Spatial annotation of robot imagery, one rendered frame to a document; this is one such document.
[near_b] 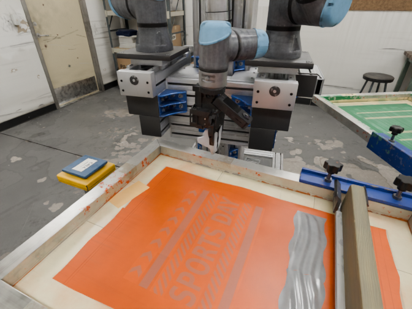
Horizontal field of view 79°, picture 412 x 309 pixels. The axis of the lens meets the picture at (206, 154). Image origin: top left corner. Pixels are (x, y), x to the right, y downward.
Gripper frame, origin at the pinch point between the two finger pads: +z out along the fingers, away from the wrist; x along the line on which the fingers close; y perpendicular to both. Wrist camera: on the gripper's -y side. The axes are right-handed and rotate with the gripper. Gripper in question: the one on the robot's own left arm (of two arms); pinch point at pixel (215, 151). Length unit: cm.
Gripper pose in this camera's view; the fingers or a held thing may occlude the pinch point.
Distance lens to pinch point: 77.1
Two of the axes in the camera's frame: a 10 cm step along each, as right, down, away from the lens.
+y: -9.2, -2.4, 3.2
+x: -4.0, 4.8, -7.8
